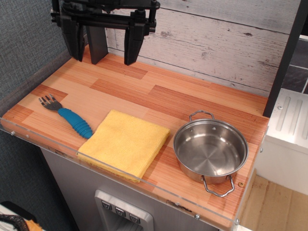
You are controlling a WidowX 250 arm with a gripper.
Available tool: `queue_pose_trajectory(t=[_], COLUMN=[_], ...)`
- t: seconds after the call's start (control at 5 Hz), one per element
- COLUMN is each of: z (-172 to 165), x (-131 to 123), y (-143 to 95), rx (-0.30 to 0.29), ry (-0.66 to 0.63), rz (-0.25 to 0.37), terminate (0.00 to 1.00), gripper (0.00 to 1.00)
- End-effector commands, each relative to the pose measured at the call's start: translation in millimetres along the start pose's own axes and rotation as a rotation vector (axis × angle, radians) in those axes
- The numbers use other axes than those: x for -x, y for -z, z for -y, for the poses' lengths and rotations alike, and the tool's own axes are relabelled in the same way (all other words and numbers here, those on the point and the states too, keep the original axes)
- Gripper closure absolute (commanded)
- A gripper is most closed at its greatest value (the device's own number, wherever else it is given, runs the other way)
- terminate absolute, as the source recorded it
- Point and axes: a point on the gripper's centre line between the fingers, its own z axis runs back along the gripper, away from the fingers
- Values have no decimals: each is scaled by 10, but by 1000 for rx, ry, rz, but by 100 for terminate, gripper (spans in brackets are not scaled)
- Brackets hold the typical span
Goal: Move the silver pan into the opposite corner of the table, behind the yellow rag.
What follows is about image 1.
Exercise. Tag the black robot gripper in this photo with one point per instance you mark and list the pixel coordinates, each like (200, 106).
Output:
(137, 17)

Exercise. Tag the stainless steel pot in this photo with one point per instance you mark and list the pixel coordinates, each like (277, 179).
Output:
(210, 151)

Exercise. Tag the yellow folded cloth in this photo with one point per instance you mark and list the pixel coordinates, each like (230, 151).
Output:
(124, 145)

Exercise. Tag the clear acrylic edge guard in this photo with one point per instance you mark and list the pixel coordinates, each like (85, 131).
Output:
(164, 177)

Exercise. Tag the grey toy fridge cabinet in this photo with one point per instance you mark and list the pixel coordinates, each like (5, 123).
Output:
(78, 184)

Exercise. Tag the silver ice dispenser panel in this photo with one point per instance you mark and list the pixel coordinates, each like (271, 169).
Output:
(118, 215)

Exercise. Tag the black and orange object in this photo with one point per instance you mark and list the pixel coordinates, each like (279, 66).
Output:
(15, 218)

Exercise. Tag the white toy sink unit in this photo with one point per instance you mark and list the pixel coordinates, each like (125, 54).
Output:
(283, 155)

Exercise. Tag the dark left shelf post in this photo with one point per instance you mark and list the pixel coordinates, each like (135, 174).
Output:
(97, 43)

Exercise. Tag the dark shelf post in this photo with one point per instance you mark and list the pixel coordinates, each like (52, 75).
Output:
(295, 33)
(97, 43)

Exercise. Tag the blue handled metal fork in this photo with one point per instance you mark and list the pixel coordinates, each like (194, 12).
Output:
(76, 122)

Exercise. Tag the dark right shelf post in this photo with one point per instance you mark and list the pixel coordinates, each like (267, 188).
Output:
(295, 33)

